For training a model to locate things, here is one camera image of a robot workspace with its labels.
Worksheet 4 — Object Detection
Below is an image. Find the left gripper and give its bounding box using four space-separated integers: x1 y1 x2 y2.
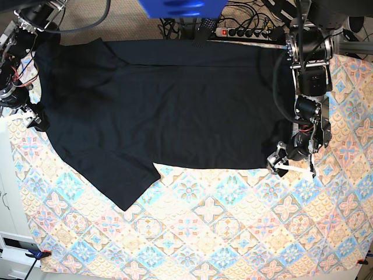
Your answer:
267 132 311 177

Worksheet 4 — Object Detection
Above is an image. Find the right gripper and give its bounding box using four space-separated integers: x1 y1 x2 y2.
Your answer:
1 84 50 131

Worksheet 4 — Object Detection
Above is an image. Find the black T-shirt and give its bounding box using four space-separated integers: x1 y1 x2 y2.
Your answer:
35 39 293 210

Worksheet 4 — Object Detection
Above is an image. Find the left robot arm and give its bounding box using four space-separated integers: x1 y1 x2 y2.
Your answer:
267 1 347 180

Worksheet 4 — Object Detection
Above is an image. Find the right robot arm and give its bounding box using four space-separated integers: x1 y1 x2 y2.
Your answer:
1 1 111 132

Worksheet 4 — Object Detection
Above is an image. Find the patterned tablecloth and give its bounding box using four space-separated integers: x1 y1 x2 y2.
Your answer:
8 54 372 279

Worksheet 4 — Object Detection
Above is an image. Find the white cabinet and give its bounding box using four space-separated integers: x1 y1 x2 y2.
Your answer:
1 120 44 279

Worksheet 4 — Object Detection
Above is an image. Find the white power strip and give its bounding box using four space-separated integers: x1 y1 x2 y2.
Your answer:
215 27 272 41

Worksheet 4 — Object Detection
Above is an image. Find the orange clamp bottom right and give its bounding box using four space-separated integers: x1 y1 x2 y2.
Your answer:
357 259 368 265

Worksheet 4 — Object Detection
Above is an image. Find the blue clamp bottom left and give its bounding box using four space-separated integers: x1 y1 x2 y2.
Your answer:
25 249 52 260

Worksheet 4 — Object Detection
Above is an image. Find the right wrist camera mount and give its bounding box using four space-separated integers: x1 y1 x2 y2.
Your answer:
0 111 36 133

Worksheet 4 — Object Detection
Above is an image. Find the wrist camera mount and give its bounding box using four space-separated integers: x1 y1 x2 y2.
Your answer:
0 111 36 133
280 155 316 181

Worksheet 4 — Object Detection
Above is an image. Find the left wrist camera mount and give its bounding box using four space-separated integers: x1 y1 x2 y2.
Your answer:
280 155 316 181

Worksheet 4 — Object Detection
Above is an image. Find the black strap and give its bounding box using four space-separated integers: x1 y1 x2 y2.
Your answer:
191 17 219 49

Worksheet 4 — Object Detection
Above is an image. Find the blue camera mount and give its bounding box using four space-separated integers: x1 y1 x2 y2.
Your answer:
139 0 227 19

